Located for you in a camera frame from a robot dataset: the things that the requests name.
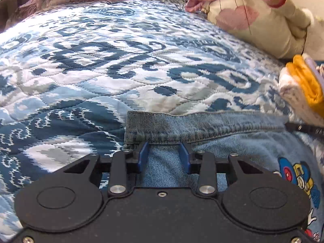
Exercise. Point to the small lavender folded garment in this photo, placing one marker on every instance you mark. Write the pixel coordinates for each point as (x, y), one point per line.
(316, 65)

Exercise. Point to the yellow folded garment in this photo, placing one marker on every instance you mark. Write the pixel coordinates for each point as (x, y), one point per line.
(310, 86)

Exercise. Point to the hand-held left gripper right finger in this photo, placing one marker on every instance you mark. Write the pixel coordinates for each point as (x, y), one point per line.
(183, 157)

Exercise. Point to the blue denim jacket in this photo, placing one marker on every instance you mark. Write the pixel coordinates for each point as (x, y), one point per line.
(227, 141)

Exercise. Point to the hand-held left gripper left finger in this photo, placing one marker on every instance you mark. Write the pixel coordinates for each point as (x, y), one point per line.
(143, 157)

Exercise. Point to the blue patterned bed quilt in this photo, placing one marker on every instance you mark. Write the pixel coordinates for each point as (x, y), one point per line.
(101, 63)

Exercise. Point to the white pink folded blanket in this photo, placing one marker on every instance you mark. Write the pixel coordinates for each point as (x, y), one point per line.
(295, 93)

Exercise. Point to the black desk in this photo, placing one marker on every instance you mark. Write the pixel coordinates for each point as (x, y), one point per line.
(12, 5)

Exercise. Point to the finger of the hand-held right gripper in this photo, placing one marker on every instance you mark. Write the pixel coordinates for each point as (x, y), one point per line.
(307, 129)

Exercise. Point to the cream floral comforter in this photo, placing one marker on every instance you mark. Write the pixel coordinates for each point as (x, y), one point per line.
(253, 22)

